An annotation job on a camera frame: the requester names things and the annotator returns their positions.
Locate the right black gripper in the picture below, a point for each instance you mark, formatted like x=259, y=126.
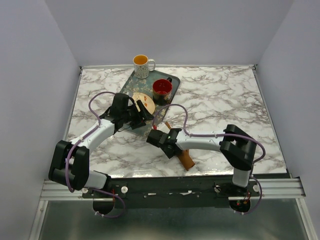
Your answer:
x=169, y=155

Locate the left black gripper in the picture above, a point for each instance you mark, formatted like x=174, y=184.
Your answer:
x=144, y=115

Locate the brown cloth napkin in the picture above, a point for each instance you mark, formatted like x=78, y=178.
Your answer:
x=186, y=160

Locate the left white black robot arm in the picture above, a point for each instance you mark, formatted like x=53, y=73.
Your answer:
x=70, y=165

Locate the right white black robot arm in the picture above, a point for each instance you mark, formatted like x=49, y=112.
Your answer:
x=237, y=147

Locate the white mug yellow inside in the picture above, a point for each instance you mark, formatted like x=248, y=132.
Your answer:
x=143, y=66

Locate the peach floral plate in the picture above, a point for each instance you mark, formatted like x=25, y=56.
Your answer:
x=146, y=101

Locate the red black mug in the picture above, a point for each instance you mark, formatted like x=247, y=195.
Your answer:
x=162, y=91

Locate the green floral tray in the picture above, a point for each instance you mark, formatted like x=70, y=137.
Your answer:
x=144, y=86

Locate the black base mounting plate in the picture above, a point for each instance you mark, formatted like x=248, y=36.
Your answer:
x=173, y=192

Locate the aluminium frame rail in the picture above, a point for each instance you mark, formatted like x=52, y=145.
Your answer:
x=285, y=188

